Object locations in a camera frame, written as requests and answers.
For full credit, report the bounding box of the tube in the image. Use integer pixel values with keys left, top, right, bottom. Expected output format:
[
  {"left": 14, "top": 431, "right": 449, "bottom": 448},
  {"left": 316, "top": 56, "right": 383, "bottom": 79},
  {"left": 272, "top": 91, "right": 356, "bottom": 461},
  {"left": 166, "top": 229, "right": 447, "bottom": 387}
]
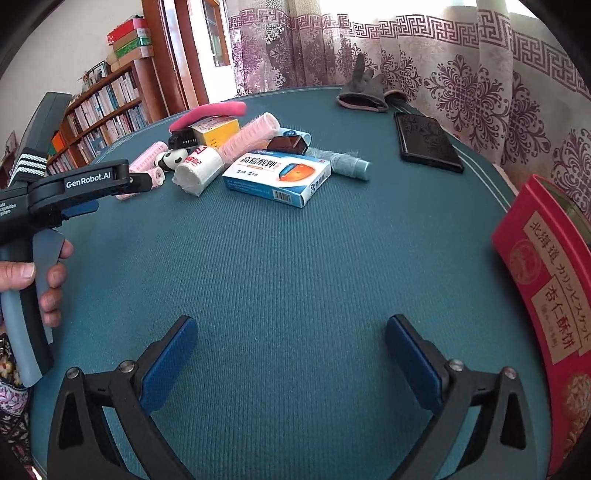
[{"left": 305, "top": 147, "right": 372, "bottom": 182}]

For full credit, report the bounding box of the grey glove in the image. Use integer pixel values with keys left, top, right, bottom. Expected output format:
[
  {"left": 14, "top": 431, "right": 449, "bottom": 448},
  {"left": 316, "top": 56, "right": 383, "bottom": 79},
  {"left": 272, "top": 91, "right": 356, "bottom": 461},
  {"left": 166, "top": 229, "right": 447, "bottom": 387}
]
[{"left": 337, "top": 53, "right": 409, "bottom": 114}]

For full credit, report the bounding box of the wooden door frame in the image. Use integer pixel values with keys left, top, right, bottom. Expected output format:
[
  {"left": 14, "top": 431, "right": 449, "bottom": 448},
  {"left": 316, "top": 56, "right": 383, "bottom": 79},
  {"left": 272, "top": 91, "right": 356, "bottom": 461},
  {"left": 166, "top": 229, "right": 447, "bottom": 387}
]
[{"left": 141, "top": 0, "right": 236, "bottom": 112}]

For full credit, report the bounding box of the red biscuit box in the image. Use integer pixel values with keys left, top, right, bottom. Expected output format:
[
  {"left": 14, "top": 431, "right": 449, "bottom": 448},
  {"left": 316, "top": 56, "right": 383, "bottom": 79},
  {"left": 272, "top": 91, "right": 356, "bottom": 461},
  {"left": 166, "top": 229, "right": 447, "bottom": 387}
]
[{"left": 490, "top": 174, "right": 591, "bottom": 478}]

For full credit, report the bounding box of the red cardboard box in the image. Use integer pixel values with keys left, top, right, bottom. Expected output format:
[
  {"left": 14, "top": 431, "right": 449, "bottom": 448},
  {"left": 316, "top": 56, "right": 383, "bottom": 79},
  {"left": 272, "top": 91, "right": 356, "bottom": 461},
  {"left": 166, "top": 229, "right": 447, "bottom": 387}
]
[{"left": 107, "top": 17, "right": 149, "bottom": 46}]

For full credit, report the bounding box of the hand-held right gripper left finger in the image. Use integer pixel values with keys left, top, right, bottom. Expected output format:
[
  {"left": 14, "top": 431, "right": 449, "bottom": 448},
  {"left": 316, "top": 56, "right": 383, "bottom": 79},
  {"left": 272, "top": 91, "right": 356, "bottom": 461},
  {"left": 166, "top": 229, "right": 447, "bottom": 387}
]
[{"left": 46, "top": 315, "right": 199, "bottom": 480}]

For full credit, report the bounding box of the person's left hand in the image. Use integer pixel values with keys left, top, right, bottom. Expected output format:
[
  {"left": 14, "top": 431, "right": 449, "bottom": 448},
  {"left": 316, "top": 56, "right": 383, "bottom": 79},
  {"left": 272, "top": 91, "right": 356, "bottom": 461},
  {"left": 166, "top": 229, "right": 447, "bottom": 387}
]
[{"left": 0, "top": 240, "right": 75, "bottom": 344}]

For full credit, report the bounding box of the patterned curtain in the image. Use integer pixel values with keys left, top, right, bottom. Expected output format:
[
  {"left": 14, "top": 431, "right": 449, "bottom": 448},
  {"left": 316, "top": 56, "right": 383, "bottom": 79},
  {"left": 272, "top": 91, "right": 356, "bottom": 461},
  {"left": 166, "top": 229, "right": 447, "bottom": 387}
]
[{"left": 228, "top": 0, "right": 591, "bottom": 217}]

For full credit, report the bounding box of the small black case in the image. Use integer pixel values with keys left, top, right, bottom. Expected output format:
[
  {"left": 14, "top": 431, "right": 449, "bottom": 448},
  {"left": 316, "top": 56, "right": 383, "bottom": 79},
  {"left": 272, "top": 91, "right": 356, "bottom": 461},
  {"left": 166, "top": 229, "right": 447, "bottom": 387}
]
[{"left": 267, "top": 135, "right": 309, "bottom": 155}]

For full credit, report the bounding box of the white bandage roll pack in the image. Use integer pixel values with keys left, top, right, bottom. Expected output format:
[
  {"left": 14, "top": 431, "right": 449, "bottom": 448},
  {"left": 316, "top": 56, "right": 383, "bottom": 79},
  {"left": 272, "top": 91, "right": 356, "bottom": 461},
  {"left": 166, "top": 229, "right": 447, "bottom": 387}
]
[{"left": 173, "top": 144, "right": 225, "bottom": 197}]

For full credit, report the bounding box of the pink hair roller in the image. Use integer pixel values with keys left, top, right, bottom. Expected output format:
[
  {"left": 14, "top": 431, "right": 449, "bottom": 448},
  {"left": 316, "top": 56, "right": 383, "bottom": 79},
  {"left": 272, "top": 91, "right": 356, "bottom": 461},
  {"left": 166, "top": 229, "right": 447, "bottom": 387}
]
[
  {"left": 218, "top": 112, "right": 280, "bottom": 164},
  {"left": 128, "top": 141, "right": 169, "bottom": 174},
  {"left": 115, "top": 167, "right": 165, "bottom": 200}
]

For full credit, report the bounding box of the wooden bookshelf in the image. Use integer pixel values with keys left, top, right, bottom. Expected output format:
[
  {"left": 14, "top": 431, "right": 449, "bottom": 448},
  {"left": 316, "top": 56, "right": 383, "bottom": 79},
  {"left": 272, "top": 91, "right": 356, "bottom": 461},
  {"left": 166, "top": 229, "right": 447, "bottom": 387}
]
[{"left": 44, "top": 58, "right": 167, "bottom": 176}]

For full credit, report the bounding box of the pink foam rod curler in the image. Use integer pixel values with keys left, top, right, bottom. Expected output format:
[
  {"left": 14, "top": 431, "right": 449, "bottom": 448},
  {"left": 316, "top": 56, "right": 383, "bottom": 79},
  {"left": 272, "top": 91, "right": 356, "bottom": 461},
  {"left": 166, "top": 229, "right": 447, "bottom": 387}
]
[{"left": 168, "top": 102, "right": 247, "bottom": 134}]

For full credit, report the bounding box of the panda toy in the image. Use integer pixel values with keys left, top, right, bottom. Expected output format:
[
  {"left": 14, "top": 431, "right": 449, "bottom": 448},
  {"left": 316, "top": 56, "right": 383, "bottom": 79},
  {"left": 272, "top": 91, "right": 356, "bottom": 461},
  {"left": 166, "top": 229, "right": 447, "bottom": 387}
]
[{"left": 154, "top": 148, "right": 189, "bottom": 171}]

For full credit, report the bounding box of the black picture frame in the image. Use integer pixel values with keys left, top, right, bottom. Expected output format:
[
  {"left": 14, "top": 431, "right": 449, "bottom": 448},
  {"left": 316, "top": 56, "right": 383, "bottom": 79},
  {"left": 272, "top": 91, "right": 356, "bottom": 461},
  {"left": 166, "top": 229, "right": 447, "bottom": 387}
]
[{"left": 82, "top": 62, "right": 112, "bottom": 88}]

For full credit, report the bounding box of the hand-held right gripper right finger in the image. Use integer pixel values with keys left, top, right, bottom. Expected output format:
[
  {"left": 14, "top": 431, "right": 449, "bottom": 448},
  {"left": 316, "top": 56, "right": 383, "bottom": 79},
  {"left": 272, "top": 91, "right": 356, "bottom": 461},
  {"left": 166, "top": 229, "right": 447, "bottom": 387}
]
[{"left": 385, "top": 315, "right": 541, "bottom": 480}]

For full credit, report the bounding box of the floral patterned clothing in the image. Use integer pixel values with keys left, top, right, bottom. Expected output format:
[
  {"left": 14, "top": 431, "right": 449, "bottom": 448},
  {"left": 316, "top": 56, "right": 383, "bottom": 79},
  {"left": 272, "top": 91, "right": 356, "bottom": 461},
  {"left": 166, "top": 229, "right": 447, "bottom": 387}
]
[{"left": 0, "top": 332, "right": 35, "bottom": 467}]

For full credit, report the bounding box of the yellow green carton box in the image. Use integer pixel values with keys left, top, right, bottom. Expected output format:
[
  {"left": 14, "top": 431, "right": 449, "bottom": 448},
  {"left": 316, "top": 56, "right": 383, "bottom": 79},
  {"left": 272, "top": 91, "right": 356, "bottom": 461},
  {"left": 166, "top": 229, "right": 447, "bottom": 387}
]
[{"left": 191, "top": 116, "right": 241, "bottom": 147}]

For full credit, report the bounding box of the black phone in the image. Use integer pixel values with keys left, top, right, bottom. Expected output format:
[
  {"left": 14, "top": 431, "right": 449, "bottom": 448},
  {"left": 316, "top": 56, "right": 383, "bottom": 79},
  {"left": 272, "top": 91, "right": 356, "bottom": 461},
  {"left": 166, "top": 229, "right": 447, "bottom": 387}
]
[{"left": 393, "top": 111, "right": 465, "bottom": 174}]

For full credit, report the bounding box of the blue white medicine box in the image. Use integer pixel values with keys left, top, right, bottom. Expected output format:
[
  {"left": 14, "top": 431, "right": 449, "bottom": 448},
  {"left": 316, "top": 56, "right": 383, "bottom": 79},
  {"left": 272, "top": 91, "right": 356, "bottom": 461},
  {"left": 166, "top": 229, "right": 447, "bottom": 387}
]
[{"left": 222, "top": 151, "right": 332, "bottom": 208}]

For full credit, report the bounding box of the green cardboard box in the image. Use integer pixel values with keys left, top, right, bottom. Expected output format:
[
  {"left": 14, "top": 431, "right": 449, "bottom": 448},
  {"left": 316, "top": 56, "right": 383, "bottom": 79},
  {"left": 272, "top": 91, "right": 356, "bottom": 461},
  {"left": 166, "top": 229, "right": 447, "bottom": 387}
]
[{"left": 112, "top": 37, "right": 154, "bottom": 59}]

